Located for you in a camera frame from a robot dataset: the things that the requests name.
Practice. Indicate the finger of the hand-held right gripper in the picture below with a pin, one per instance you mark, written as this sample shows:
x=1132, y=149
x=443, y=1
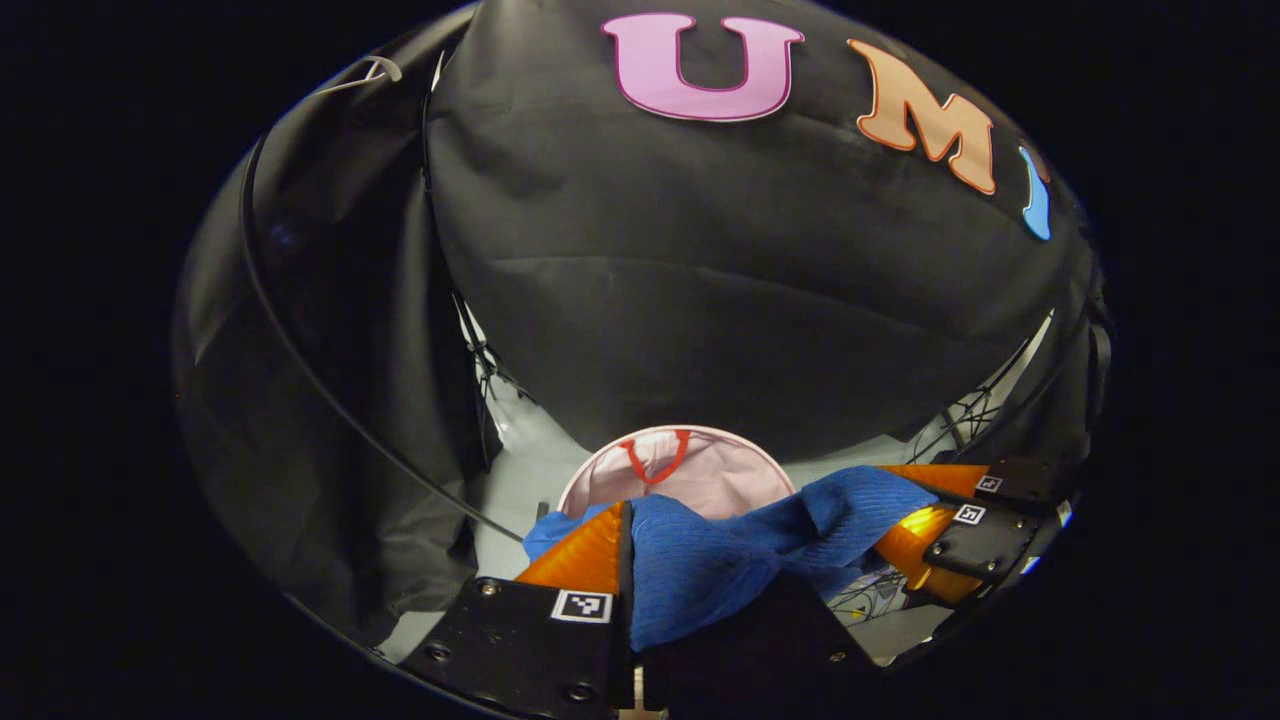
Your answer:
x=1015, y=478
x=985, y=545

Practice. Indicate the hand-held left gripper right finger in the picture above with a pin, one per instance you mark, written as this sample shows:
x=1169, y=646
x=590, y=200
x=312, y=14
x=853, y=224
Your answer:
x=760, y=645

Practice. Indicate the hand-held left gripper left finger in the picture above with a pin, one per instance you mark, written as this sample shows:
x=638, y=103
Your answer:
x=530, y=650

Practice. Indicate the pink laundry hamper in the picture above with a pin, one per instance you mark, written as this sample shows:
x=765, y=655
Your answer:
x=710, y=475

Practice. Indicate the white clothes hanger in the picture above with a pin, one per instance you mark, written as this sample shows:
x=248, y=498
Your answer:
x=375, y=70

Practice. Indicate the black tripod stand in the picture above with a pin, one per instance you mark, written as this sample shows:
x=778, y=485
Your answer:
x=965, y=415
x=486, y=372

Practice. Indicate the black backdrop cloth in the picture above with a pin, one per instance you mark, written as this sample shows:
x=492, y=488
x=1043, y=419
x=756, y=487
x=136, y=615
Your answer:
x=720, y=280

